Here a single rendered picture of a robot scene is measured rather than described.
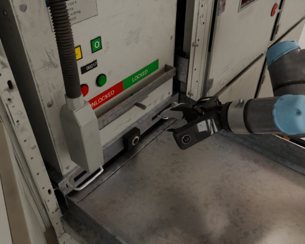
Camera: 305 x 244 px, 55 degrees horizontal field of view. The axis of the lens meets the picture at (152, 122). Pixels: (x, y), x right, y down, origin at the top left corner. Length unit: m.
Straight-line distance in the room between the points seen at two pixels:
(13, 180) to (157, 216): 0.48
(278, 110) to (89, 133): 0.38
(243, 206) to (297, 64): 0.39
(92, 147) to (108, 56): 0.24
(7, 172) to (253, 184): 0.69
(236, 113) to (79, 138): 0.33
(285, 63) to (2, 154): 0.59
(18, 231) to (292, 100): 0.49
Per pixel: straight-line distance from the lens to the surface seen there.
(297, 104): 0.59
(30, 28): 0.61
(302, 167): 1.02
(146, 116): 0.97
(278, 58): 0.74
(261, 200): 0.89
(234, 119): 0.64
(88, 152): 0.66
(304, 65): 0.74
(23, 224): 0.37
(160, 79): 0.90
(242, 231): 0.83
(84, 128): 0.62
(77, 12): 0.66
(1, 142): 0.48
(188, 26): 1.00
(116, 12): 0.74
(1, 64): 0.55
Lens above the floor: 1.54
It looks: 40 degrees down
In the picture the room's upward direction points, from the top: straight up
